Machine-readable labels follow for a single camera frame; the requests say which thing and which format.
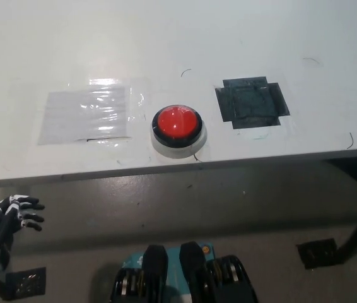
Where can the red dome push button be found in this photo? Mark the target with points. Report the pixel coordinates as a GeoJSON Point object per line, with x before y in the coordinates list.
{"type": "Point", "coordinates": [177, 121]}

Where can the black tape patch on desk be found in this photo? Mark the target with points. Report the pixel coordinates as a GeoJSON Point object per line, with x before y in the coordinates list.
{"type": "Point", "coordinates": [251, 102]}

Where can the black floor tape patch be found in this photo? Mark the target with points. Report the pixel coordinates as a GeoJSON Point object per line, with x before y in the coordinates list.
{"type": "Point", "coordinates": [27, 282]}
{"type": "Point", "coordinates": [317, 252]}

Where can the clear tape over grey paper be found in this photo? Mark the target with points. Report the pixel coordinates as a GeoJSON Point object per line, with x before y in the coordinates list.
{"type": "Point", "coordinates": [84, 115]}

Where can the black metal table frame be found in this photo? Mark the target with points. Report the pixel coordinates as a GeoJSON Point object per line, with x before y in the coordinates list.
{"type": "Point", "coordinates": [356, 232]}

